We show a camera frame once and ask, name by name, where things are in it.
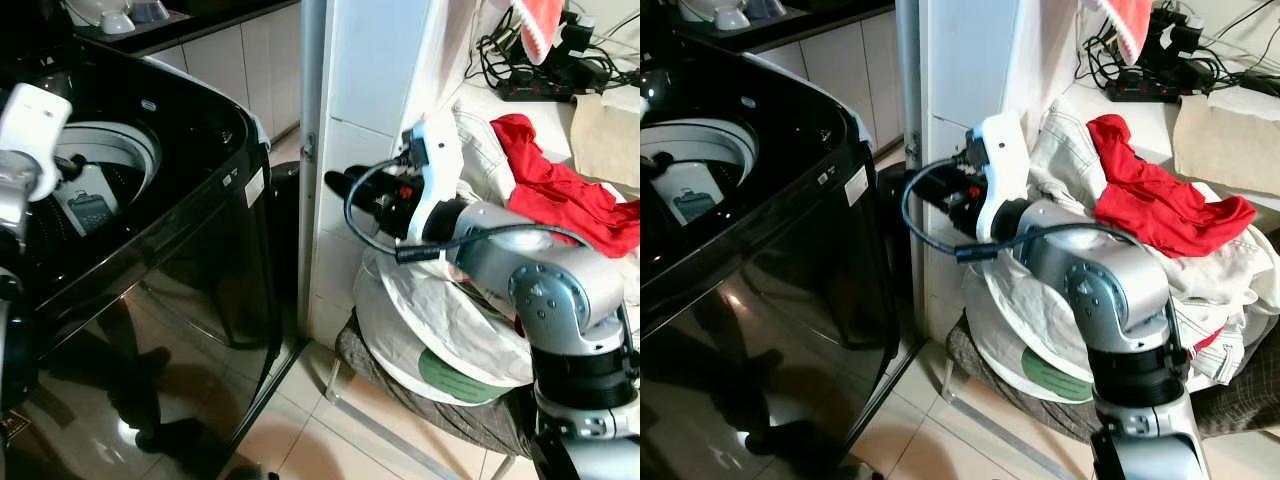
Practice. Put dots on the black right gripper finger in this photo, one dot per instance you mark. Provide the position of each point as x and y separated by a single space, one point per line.
366 208
935 185
348 183
940 210

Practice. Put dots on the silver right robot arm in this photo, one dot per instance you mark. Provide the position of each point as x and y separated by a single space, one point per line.
545 285
1115 285

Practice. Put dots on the black top-load washing machine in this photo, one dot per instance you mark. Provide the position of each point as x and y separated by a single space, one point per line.
190 250
800 260

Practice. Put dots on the grey vertical pipe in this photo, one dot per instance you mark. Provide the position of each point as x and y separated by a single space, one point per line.
909 90
312 150

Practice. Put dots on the beige white garment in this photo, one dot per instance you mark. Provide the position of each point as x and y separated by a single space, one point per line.
1210 275
485 150

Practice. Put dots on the white bag with green print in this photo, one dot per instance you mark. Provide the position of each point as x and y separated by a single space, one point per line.
1020 330
430 320

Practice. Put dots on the red garment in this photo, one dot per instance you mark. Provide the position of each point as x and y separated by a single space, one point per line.
1150 195
560 195

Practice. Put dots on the black power strip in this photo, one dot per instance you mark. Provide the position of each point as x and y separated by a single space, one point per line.
535 91
1140 91

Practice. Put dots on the dark kitchen counter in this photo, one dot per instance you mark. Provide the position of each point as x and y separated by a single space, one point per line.
200 22
830 20

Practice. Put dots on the beige folded cloth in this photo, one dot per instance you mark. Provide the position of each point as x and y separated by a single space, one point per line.
1225 145
605 140

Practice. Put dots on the red and white hanging cloth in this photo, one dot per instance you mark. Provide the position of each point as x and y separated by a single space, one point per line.
1125 25
540 25

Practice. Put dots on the black power adapter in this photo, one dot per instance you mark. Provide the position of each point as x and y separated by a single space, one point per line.
575 35
1175 35

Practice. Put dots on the white pot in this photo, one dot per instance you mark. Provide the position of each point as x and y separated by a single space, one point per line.
720 10
105 12

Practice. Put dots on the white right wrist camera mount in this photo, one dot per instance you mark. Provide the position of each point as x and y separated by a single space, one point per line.
433 165
1003 160

